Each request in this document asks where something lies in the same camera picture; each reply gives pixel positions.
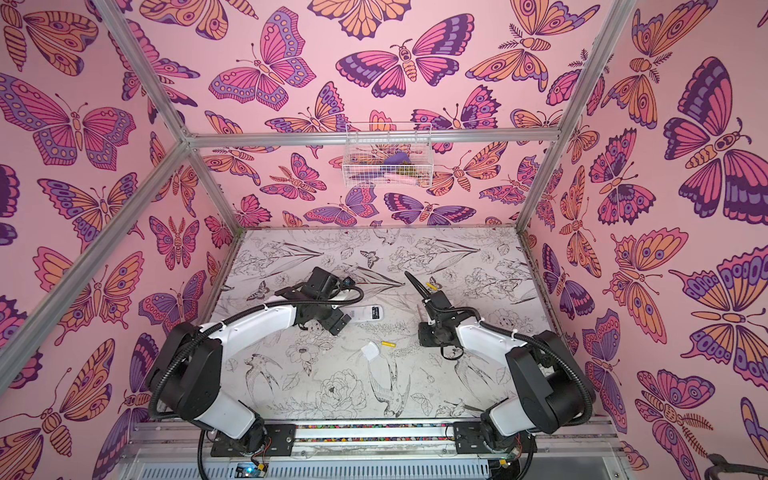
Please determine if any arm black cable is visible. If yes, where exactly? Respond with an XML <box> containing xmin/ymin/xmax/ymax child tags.
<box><xmin>404</xmin><ymin>271</ymin><xmax>596</xmax><ymax>428</ymax></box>
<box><xmin>147</xmin><ymin>284</ymin><xmax>366</xmax><ymax>480</ymax></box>

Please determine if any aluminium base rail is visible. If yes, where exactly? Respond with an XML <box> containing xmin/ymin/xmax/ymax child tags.
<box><xmin>123</xmin><ymin>418</ymin><xmax>621</xmax><ymax>461</ymax></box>

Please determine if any white wire basket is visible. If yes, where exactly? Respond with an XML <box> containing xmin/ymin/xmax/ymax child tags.
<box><xmin>340</xmin><ymin>122</ymin><xmax>434</xmax><ymax>189</ymax></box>

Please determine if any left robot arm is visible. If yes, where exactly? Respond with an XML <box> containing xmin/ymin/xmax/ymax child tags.
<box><xmin>145</xmin><ymin>267</ymin><xmax>364</xmax><ymax>455</ymax></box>

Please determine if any white remote with display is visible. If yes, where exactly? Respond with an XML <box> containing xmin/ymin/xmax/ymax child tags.
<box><xmin>345</xmin><ymin>305</ymin><xmax>384</xmax><ymax>323</ymax></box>

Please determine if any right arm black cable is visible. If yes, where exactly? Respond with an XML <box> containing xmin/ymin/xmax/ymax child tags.
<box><xmin>404</xmin><ymin>271</ymin><xmax>596</xmax><ymax>428</ymax></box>

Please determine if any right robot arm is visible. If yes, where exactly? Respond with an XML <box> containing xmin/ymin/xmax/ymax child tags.
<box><xmin>418</xmin><ymin>288</ymin><xmax>596</xmax><ymax>451</ymax></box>

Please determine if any white vented cable duct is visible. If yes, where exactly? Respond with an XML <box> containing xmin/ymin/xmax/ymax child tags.
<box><xmin>137</xmin><ymin>459</ymin><xmax>493</xmax><ymax>480</ymax></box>

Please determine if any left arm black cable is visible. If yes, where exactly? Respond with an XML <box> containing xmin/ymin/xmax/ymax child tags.
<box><xmin>147</xmin><ymin>284</ymin><xmax>366</xmax><ymax>480</ymax></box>

